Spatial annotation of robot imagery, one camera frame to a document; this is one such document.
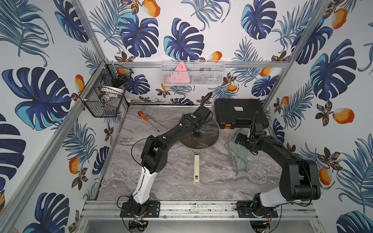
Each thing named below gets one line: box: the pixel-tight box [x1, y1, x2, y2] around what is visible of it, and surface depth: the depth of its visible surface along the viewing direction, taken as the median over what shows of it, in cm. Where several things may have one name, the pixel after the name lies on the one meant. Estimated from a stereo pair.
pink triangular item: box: [167, 61, 190, 84], surface depth 92 cm
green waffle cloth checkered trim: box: [224, 133, 250, 171], surface depth 94 cm
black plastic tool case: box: [214, 98, 270, 129], surface depth 112 cm
